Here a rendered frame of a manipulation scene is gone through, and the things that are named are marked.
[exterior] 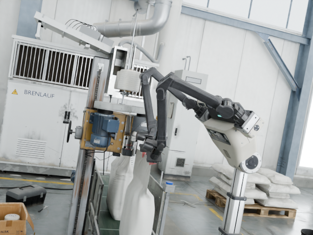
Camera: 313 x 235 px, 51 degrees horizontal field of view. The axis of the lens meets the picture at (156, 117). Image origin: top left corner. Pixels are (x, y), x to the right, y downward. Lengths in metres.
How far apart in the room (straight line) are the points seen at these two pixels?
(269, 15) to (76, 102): 4.88
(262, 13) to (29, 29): 4.93
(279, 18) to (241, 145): 6.39
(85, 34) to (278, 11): 4.81
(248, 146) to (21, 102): 3.93
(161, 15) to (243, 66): 3.13
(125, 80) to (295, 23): 6.52
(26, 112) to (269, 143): 5.40
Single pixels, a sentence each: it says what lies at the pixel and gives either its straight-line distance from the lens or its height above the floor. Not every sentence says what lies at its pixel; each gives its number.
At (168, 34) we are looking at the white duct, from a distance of 5.97.
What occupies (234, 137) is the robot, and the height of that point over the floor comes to 1.35.
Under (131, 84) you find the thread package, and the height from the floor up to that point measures 1.58.
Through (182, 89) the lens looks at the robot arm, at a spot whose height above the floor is 1.58.
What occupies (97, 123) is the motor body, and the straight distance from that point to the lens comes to 2.46.
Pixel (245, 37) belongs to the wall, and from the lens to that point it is 7.76.
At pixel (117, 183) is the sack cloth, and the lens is 3.04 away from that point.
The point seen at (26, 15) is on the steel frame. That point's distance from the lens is 6.31.
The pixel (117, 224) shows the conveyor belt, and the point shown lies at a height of 0.38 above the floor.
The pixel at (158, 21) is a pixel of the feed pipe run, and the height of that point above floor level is 2.65.
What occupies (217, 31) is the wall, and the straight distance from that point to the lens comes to 7.45.
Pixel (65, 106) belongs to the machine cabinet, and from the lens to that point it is 5.33.
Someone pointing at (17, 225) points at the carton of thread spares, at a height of 0.19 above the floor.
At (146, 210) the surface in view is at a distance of 2.36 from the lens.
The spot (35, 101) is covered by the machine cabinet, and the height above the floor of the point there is 1.17.
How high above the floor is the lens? 1.50
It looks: 3 degrees down
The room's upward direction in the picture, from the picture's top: 10 degrees clockwise
